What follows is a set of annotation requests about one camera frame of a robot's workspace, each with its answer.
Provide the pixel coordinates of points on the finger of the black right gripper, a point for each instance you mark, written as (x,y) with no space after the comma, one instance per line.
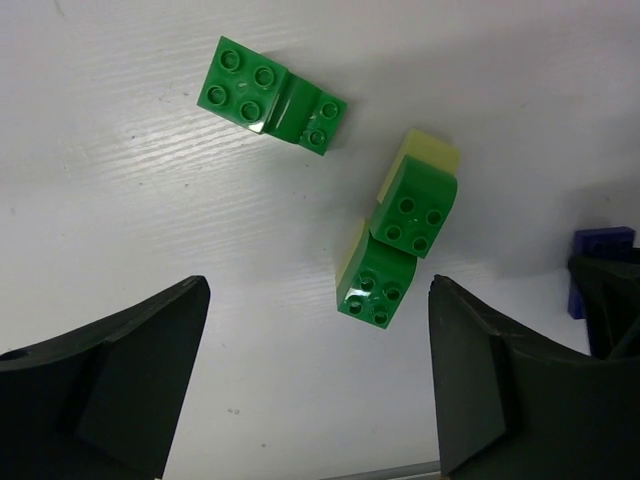
(610,292)

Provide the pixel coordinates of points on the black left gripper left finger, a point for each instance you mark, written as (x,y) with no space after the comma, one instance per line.
(103,401)

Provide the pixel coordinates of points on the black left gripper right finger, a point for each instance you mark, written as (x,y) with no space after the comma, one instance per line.
(514,404)

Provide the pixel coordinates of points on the green and yellow lego stack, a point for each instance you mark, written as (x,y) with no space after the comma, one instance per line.
(412,206)

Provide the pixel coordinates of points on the green stepped lego brick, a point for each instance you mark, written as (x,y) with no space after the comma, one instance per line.
(263,96)

